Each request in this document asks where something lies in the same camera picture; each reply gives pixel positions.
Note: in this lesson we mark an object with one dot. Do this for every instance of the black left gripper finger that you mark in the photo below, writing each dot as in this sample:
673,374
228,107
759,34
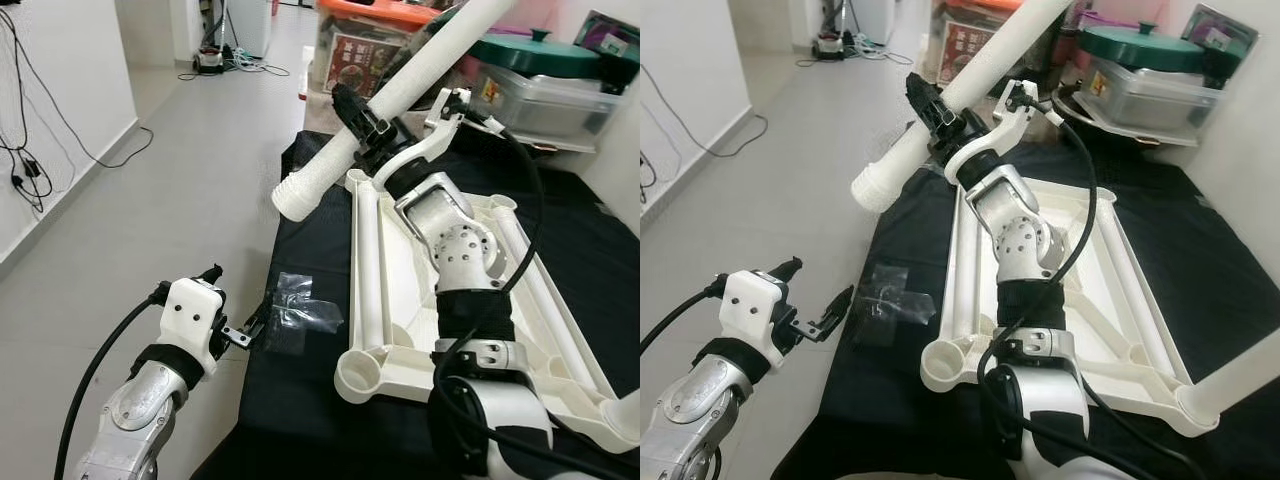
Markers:
258,322
213,277
838,312
788,270

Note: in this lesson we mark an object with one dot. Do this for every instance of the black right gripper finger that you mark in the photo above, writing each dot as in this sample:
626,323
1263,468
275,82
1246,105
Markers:
360,115
935,105

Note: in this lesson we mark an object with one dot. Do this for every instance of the white plastic children table top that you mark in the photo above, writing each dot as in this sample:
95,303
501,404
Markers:
385,280
1130,400

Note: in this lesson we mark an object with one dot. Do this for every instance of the storage box with red poster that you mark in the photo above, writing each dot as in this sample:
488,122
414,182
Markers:
960,50
350,60

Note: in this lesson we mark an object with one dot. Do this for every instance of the black tablecloth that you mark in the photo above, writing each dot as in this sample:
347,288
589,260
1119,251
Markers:
300,400
880,400

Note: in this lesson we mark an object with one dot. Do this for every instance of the upright vacuum cleaner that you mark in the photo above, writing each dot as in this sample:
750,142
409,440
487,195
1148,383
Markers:
830,47
210,60

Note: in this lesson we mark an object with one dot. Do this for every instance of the white appliance cabinet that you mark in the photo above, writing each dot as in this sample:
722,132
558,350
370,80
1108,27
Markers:
250,25

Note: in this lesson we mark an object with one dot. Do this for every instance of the clear plastic container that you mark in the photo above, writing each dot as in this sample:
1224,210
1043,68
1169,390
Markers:
550,105
1150,100

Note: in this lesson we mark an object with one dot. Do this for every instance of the green pot lid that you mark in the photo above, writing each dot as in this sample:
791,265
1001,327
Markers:
1140,50
540,58

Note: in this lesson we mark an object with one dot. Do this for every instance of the purple and black box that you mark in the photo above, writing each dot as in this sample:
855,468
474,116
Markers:
605,40
1225,40

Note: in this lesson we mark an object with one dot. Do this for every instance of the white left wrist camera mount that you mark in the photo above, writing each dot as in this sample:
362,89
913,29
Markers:
750,310
190,320

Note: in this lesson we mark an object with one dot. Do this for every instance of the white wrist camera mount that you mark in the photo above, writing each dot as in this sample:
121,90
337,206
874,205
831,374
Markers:
440,130
1010,120
750,310
190,320

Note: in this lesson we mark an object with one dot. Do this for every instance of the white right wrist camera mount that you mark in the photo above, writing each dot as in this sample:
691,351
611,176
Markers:
440,130
1010,120

